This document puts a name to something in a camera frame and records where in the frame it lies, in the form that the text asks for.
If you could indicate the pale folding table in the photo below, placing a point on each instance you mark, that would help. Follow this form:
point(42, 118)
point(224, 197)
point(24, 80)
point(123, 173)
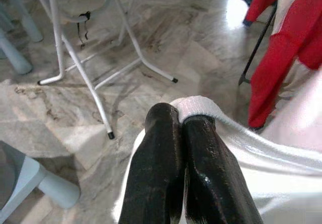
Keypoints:
point(56, 32)

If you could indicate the black metal drying rack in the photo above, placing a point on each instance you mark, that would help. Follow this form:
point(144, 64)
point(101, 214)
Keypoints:
point(257, 45)

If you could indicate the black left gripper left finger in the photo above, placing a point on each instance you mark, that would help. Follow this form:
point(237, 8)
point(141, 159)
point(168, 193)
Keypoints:
point(153, 171)

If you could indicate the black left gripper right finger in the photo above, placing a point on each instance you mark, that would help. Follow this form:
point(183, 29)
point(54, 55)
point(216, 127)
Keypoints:
point(216, 183)

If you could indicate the red garment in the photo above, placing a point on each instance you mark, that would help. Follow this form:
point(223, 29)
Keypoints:
point(276, 58)

